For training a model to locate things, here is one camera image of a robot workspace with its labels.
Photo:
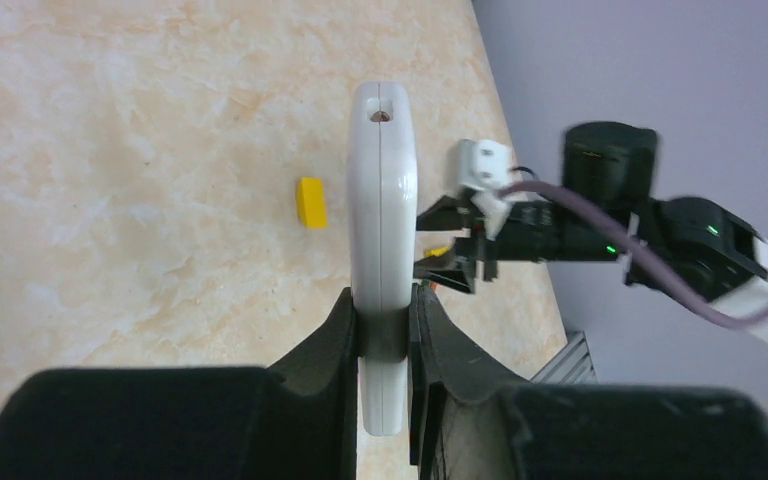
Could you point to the yellow block centre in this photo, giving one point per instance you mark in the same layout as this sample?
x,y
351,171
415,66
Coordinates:
x,y
311,203

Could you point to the white remote control back up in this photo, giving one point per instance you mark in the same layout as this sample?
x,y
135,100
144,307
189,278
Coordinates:
x,y
382,199

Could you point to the yellow block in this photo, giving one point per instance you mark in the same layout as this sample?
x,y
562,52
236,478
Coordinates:
x,y
436,252
311,203

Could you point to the yellow block right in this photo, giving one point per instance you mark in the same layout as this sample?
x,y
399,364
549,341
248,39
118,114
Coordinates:
x,y
436,252

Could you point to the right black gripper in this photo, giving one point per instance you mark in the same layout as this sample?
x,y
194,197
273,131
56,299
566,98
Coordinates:
x,y
534,231

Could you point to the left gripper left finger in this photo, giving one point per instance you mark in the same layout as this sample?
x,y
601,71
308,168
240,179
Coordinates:
x,y
294,419

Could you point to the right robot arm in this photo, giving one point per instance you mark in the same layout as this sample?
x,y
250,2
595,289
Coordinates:
x,y
689,248

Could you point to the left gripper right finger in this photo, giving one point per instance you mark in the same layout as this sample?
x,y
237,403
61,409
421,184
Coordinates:
x,y
473,418

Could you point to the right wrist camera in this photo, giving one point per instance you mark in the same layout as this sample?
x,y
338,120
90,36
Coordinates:
x,y
482,171

